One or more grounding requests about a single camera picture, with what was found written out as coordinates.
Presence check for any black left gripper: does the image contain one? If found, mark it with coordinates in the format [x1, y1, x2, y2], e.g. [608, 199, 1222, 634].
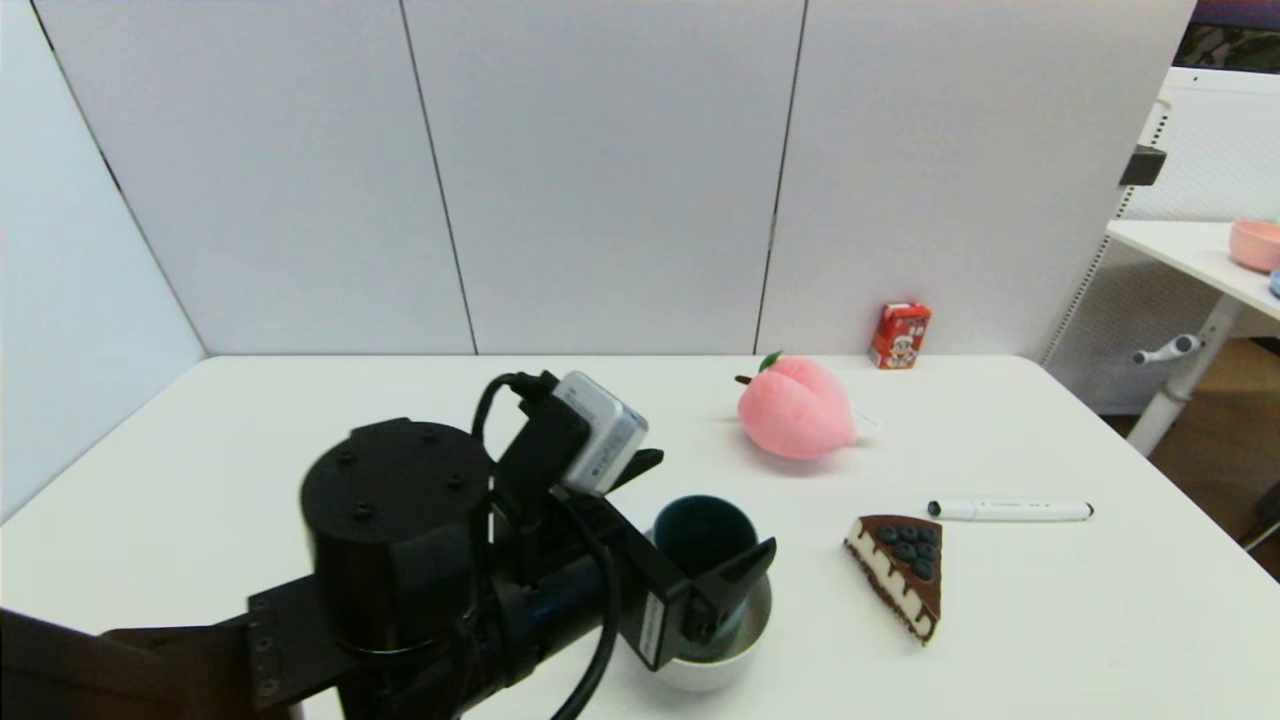
[505, 448, 778, 672]

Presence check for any light blue plastic cup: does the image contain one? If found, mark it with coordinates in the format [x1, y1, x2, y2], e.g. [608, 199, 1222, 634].
[652, 494, 762, 643]

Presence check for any beige round bowl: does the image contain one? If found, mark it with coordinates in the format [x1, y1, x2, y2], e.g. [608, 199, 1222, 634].
[652, 572, 774, 694]

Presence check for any pink bowl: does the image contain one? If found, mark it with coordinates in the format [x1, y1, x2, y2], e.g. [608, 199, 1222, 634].
[1229, 221, 1280, 275]

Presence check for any pink plush peach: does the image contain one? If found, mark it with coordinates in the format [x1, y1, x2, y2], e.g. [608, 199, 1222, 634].
[735, 351, 882, 462]

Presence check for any chocolate blueberry cake slice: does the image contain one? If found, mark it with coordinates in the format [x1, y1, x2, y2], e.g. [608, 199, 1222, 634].
[843, 514, 944, 647]

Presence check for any red milk carton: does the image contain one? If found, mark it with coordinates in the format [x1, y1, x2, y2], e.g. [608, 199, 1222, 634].
[869, 303, 933, 371]

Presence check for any white marker pen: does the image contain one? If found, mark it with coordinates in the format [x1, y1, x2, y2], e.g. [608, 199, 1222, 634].
[927, 498, 1095, 523]

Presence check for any white side table leg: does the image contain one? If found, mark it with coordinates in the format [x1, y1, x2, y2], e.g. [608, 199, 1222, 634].
[1127, 294, 1244, 458]

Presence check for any white side table top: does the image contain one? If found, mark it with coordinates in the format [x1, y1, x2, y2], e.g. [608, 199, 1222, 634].
[1106, 220, 1280, 325]

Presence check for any black chair base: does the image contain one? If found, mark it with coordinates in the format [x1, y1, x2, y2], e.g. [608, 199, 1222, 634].
[1240, 484, 1280, 553]

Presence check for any black clip on panel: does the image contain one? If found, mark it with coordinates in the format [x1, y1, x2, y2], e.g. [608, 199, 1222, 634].
[1119, 146, 1168, 189]

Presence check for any white pegboard panel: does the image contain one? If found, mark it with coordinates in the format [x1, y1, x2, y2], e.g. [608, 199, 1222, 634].
[1040, 66, 1280, 416]

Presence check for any dark screen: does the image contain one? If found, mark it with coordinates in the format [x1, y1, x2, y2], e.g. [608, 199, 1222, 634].
[1175, 0, 1280, 75]

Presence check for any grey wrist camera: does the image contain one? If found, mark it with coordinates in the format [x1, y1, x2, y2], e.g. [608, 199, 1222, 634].
[552, 371, 650, 497]

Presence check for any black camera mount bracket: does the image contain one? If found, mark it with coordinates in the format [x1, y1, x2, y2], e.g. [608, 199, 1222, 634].
[494, 371, 593, 526]

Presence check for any white table crank handle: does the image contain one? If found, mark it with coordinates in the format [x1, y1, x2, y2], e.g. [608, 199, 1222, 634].
[1132, 335, 1201, 366]

